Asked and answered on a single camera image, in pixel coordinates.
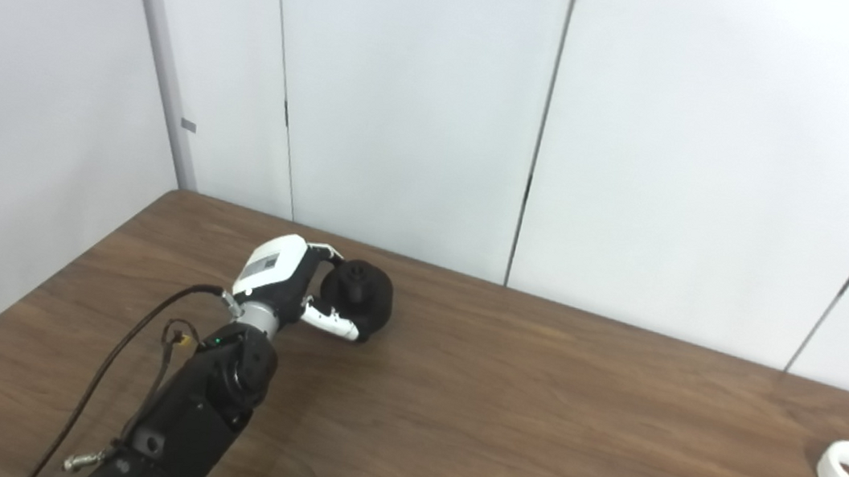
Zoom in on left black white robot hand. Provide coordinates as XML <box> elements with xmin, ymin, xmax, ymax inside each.
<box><xmin>226</xmin><ymin>228</ymin><xmax>372</xmax><ymax>345</ymax></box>

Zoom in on round black plastic part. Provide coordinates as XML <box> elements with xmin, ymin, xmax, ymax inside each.
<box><xmin>314</xmin><ymin>255</ymin><xmax>399</xmax><ymax>347</ymax></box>

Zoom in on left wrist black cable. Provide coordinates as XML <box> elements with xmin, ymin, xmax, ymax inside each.
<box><xmin>27</xmin><ymin>266</ymin><xmax>237</xmax><ymax>477</ymax></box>

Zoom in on left thin wire yellow connector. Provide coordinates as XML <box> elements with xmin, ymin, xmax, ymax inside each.
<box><xmin>150</xmin><ymin>317</ymin><xmax>204</xmax><ymax>405</ymax></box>

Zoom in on grey wall corner post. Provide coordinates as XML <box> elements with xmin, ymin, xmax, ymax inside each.
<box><xmin>92</xmin><ymin>0</ymin><xmax>221</xmax><ymax>193</ymax></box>

